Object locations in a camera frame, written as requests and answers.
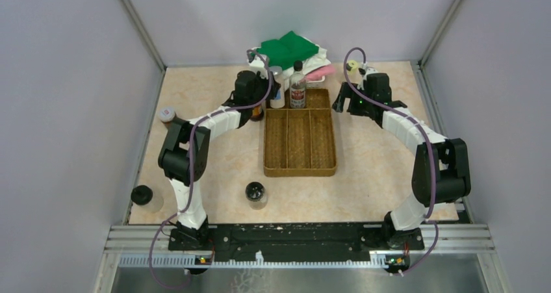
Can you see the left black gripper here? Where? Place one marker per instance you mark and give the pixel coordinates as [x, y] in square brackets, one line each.
[274, 86]

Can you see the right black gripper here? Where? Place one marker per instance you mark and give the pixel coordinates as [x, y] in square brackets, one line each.
[347, 91]

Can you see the red lid chili sauce jar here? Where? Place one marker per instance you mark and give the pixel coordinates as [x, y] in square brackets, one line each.
[257, 113]

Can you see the dark bottle red white label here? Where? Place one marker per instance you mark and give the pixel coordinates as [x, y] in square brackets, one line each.
[297, 86]

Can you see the black cap squeeze bottle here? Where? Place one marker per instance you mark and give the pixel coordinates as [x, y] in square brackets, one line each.
[147, 198]

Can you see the silver lid spice jar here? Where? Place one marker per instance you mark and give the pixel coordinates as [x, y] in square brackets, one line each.
[279, 99]

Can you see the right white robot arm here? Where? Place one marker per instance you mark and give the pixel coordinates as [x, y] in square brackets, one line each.
[441, 172]

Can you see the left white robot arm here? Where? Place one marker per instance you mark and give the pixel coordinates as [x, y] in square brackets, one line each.
[185, 150]

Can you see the yellow cap clear bottle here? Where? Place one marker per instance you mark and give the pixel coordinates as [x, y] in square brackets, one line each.
[352, 66]

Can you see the pink cloth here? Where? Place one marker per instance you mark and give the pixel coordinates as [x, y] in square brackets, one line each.
[320, 73]

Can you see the green folded cloth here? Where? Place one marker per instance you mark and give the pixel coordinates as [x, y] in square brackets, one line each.
[283, 52]

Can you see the woven bamboo divided tray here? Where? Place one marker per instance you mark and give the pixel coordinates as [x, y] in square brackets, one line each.
[300, 142]

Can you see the white lid brown sauce jar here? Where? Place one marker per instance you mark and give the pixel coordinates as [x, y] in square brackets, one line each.
[166, 116]

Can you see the black lid pepper shaker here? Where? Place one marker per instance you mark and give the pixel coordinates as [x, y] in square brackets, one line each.
[256, 195]

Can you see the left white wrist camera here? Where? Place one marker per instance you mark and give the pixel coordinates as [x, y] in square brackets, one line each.
[257, 63]

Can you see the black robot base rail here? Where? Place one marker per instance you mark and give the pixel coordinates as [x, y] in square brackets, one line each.
[294, 242]

